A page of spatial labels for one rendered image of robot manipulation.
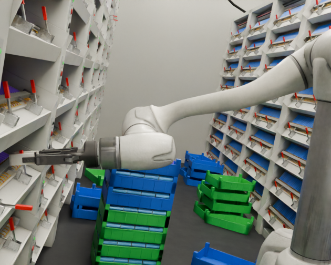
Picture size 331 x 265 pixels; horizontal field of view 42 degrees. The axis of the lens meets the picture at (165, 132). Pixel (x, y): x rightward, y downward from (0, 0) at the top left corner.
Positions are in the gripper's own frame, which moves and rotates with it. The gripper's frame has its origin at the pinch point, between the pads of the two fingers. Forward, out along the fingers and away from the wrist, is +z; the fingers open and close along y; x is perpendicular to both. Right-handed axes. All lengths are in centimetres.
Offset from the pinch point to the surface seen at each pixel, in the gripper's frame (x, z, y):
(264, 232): -87, -116, 153
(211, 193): -62, -84, 167
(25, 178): -5.5, -0.2, -1.0
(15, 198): -7.4, -0.5, -14.0
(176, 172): -23, -49, 69
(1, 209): -5.7, -1.0, -27.7
